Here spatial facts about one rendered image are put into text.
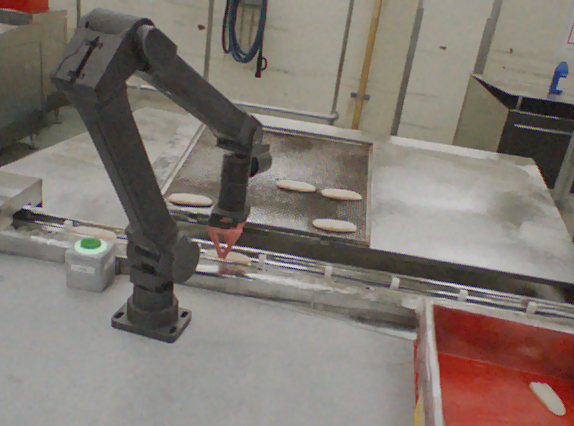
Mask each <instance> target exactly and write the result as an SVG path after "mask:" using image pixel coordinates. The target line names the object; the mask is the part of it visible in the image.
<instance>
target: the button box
mask: <svg viewBox="0 0 574 426"><path fill-rule="evenodd" d="M84 238H85V237H81V238H79V239H78V240H77V241H76V242H75V243H74V244H73V245H72V246H71V247H70V248H69V249H67V250H66V251H65V282H66V286H68V287H74V288H79V289H85V290H90V291H96V292H102V290H103V288H104V287H105V286H106V285H107V284H108V283H109V282H110V281H111V279H112V278H113V277H114V275H115V276H119V262H116V261H115V242H112V241H107V240H103V241H104V242H105V244H106V247H105V249H104V250H103V251H102V252H99V253H92V254H88V253H82V252H79V251H78V250H76V248H75V244H76V243H77V242H78V241H80V240H82V239H84Z"/></svg>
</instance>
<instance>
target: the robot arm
mask: <svg viewBox="0 0 574 426"><path fill-rule="evenodd" d="M177 51H178V46H177V45H176V44H175V43H174V42H173V41H172V40H171V39H170V38H169V37H168V36H166V35H165V34H164V33H163V32H162V31H161V30H160V29H159V28H157V27H156V26H155V24H154V23H153V22H152V20H150V19H149V18H147V17H143V16H138V15H133V14H129V13H124V12H119V11H115V10H110V9H105V8H101V7H97V8H94V9H93V10H91V11H90V12H89V13H86V14H84V15H83V16H82V17H81V19H80V21H79V26H78V28H77V30H76V32H75V33H74V35H73V37H72V39H71V40H70V42H69V44H68V45H67V47H66V49H64V51H63V53H62V54H61V56H60V58H59V59H58V61H57V63H56V64H55V66H54V68H53V69H52V71H51V74H50V79H51V83H52V85H53V88H54V90H55V91H57V92H62V93H65V94H66V96H67V98H68V99H69V101H70V102H71V104H72V105H73V106H74V108H75V109H76V110H77V111H78V113H79V115H80V117H81V118H82V120H83V122H84V124H85V126H86V128H87V130H88V132H89V135H90V137H91V139H92V141H93V143H94V145H95V147H96V149H97V151H98V153H99V155H100V158H101V160H102V162H103V166H104V169H105V171H106V173H107V175H108V177H109V180H110V182H111V184H112V186H113V188H114V190H115V192H116V194H117V196H118V198H119V200H120V203H121V205H122V207H123V209H124V211H125V214H126V216H127V218H128V221H129V224H128V225H127V227H126V228H125V230H124V233H125V236H126V238H127V239H128V241H127V245H126V258H127V260H128V262H129V263H130V264H132V266H130V283H132V284H134V286H133V293H132V294H131V295H130V297H128V298H127V302H126V303H125V304H124V305H123V306H122V307H121V308H120V309H119V310H118V311H117V312H116V313H115V314H114V315H113V316H112V317H111V327H112V328H113V329H117V330H120V331H128V332H131V333H135V334H138V335H142V336H146V337H149V338H152V339H156V340H159V341H163V342H166V343H174V342H175V341H176V340H177V339H178V337H179V336H180V335H181V333H182V332H183V331H184V330H185V329H186V328H187V326H188V325H189V324H190V322H191V321H192V311H191V310H189V309H186V308H182V307H179V299H177V296H176V295H175V294H174V293H173V292H174V283H178V284H182V283H186V282H188V281H189V280H190V279H191V278H192V276H193V275H194V273H195V272H196V270H197V268H198V263H199V259H200V247H199V245H198V242H196V241H194V240H193V239H191V238H189V237H188V236H187V234H186V233H183V232H180V230H179V227H178V224H177V222H176V220H175V219H174V218H173V217H172V215H171V213H170V211H169V209H168V207H167V205H166V203H165V200H164V197H163V195H162V192H161V190H160V187H159V185H158V182H157V179H156V177H155V174H154V171H153V169H152V166H151V160H150V158H149V155H148V152H147V150H146V147H145V145H144V143H143V140H142V137H141V134H140V132H139V129H138V126H137V124H136V121H135V118H134V115H133V113H132V110H131V106H130V102H129V99H128V93H127V89H128V87H127V83H126V81H127V80H128V79H129V78H130V77H132V76H133V75H136V76H138V77H140V78H141V79H143V80H144V81H146V82H147V83H148V84H149V85H150V86H152V87H153V88H154V89H156V90H157V91H158V92H160V93H161V94H163V95H164V96H165V97H167V98H168V99H170V100H172V101H174V102H175V103H176V104H178V105H179V106H181V107H182V108H183V109H185V110H186V111H188V112H189V113H190V114H192V115H193V116H194V117H196V118H197V119H198V120H199V121H200V122H202V123H203V124H204V125H206V126H207V127H208V128H209V130H210V131H211V132H212V133H213V136H214V137H215V138H217V141H216V147H220V148H223V149H227V150H230V151H232V152H227V153H224V154H223V158H222V167H221V175H220V184H219V192H218V200H217V201H216V203H215V204H214V206H213V207H212V209H211V210H210V215H209V220H208V222H207V227H206V229H207V231H208V234H209V236H210V237H211V239H212V242H213V244H214V247H215V250H216V252H217V255H218V258H222V259H225V258H226V257H227V255H228V254H229V252H230V250H231V249H232V247H233V246H234V244H235V242H236V241H237V239H238V238H239V237H240V235H241V234H242V232H243V229H242V228H243V225H244V223H245V222H246V220H247V218H248V217H249V215H250V211H251V209H250V202H251V201H250V200H246V196H247V190H248V182H249V178H252V177H254V176H256V175H259V174H261V173H264V172H266V171H268V170H269V169H270V168H271V166H272V162H273V158H272V154H271V152H270V151H269V150H270V145H269V144H267V143H263V142H262V138H263V126H262V123H261V122H260V121H259V120H258V119H257V118H256V117H255V116H254V115H251V114H248V113H247V112H246V111H245V110H244V109H243V108H242V107H240V106H238V105H236V104H235V103H233V102H232V101H230V100H229V99H228V98H226V97H225V96H224V95H223V94H222V93H221V92H220V91H218V90H217V89H216V88H215V87H214V86H213V85H212V84H211V83H209V82H208V81H207V80H206V79H205V78H204V77H203V76H201V75H200V74H199V73H198V72H197V71H196V69H195V68H193V67H192V66H191V65H190V64H189V63H188V62H187V61H185V60H184V59H183V58H182V57H181V56H180V55H179V54H178V53H177ZM226 218H229V219H233V220H232V223H236V224H239V225H238V227H237V228H234V227H232V224H230V223H227V220H226ZM216 233H221V234H224V237H225V240H226V242H227V243H229V244H228V245H227V247H226V249H225V250H224V251H222V250H221V247H220V244H219V240H218V237H217V235H216Z"/></svg>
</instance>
